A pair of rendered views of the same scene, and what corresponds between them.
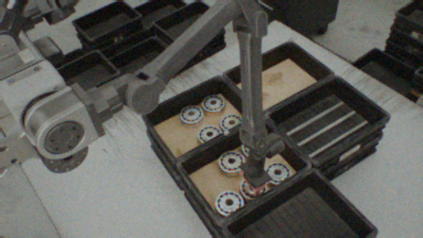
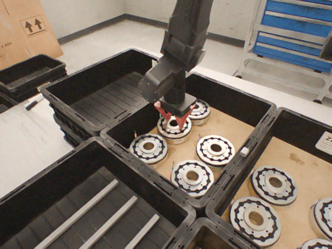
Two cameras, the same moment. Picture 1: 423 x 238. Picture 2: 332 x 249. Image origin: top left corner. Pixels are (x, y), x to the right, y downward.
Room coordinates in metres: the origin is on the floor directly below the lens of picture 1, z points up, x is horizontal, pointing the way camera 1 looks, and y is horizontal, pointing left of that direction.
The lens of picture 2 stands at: (1.17, -0.33, 1.30)
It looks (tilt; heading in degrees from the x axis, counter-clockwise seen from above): 43 degrees down; 158
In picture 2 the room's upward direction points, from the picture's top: straight up
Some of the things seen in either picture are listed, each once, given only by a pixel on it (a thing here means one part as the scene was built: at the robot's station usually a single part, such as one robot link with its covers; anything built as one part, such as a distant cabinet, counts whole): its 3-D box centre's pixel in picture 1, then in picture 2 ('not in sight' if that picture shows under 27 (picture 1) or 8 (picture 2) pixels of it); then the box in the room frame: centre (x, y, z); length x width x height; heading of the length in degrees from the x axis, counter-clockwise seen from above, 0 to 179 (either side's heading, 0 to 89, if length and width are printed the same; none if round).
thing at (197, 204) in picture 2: (243, 165); (194, 121); (0.81, -0.11, 0.92); 0.40 x 0.30 x 0.02; 118
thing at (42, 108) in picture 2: not in sight; (66, 94); (0.21, -0.46, 0.70); 0.33 x 0.23 x 0.01; 124
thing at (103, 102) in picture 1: (100, 104); not in sight; (0.67, 0.25, 1.45); 0.09 x 0.08 x 0.12; 34
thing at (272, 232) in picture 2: (231, 123); (254, 219); (1.07, -0.10, 0.86); 0.10 x 0.10 x 0.01
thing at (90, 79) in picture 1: (90, 101); not in sight; (1.79, 0.73, 0.37); 0.40 x 0.30 x 0.45; 124
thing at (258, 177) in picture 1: (255, 168); (174, 91); (0.75, -0.14, 0.98); 0.10 x 0.07 x 0.07; 28
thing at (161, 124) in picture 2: (253, 188); (174, 124); (0.75, -0.14, 0.86); 0.10 x 0.10 x 0.01
